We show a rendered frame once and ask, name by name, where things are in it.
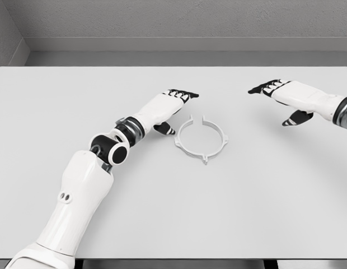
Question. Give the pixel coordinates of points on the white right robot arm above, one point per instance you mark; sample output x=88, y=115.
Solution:
x=340, y=109

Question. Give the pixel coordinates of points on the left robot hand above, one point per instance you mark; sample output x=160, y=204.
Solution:
x=165, y=107

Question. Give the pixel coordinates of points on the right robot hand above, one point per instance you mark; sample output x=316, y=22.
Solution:
x=296, y=95

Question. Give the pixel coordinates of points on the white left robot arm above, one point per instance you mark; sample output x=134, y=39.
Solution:
x=78, y=185

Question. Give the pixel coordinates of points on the white round pipe clamp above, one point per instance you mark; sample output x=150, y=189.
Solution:
x=182, y=145

